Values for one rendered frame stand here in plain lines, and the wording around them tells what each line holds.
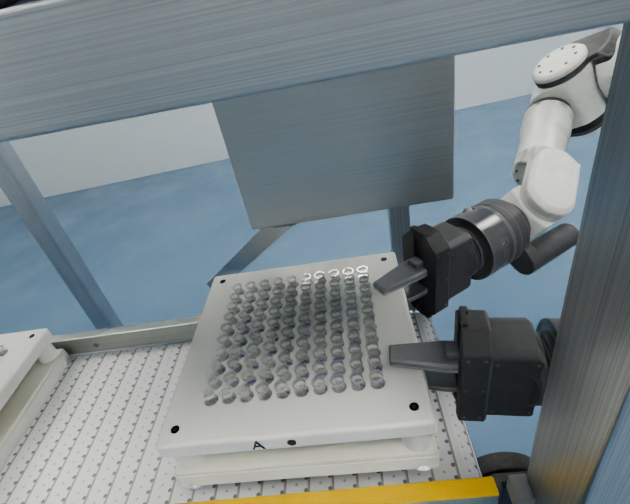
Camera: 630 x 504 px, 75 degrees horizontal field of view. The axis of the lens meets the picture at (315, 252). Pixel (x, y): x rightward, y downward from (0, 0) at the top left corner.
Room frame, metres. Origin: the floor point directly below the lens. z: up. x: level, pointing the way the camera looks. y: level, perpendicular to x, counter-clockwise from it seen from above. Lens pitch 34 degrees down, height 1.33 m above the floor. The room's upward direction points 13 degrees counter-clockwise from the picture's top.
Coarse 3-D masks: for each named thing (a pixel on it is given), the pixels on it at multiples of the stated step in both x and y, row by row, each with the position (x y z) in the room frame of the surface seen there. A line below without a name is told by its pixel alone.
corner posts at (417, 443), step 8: (408, 440) 0.20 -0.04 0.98; (416, 440) 0.19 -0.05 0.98; (424, 440) 0.19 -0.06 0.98; (408, 448) 0.20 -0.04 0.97; (416, 448) 0.19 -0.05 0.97; (424, 448) 0.19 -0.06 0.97; (184, 456) 0.22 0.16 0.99; (192, 456) 0.22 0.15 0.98; (200, 456) 0.23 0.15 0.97; (184, 464) 0.22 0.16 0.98; (192, 464) 0.22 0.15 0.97; (200, 464) 0.23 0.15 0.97
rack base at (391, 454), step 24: (216, 456) 0.23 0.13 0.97; (240, 456) 0.23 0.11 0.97; (264, 456) 0.22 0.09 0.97; (288, 456) 0.21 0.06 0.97; (312, 456) 0.21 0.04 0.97; (336, 456) 0.20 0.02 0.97; (360, 456) 0.20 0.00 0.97; (384, 456) 0.20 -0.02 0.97; (408, 456) 0.19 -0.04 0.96; (432, 456) 0.19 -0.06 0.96; (192, 480) 0.22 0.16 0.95; (216, 480) 0.22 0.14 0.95; (240, 480) 0.21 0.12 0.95
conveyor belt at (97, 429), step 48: (432, 336) 0.39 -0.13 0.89; (96, 384) 0.43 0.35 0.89; (144, 384) 0.41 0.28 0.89; (48, 432) 0.36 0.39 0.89; (96, 432) 0.35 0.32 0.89; (144, 432) 0.33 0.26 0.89; (0, 480) 0.31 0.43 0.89; (48, 480) 0.29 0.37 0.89; (96, 480) 0.28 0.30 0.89; (144, 480) 0.27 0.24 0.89; (288, 480) 0.23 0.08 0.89; (336, 480) 0.22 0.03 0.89; (384, 480) 0.21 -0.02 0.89; (432, 480) 0.20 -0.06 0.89
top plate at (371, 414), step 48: (384, 336) 0.29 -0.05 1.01; (192, 384) 0.28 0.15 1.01; (240, 384) 0.27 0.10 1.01; (288, 384) 0.26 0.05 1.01; (192, 432) 0.23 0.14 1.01; (240, 432) 0.22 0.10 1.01; (288, 432) 0.21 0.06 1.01; (336, 432) 0.20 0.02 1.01; (384, 432) 0.19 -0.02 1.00; (432, 432) 0.19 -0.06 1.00
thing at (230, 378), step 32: (288, 288) 0.39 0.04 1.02; (320, 288) 0.38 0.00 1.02; (352, 288) 0.37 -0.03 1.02; (256, 320) 0.35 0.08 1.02; (288, 320) 0.34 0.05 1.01; (320, 320) 0.33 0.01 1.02; (352, 320) 0.31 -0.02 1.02; (256, 352) 0.30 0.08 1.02; (288, 352) 0.29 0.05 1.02; (320, 352) 0.29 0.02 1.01; (352, 352) 0.27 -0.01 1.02
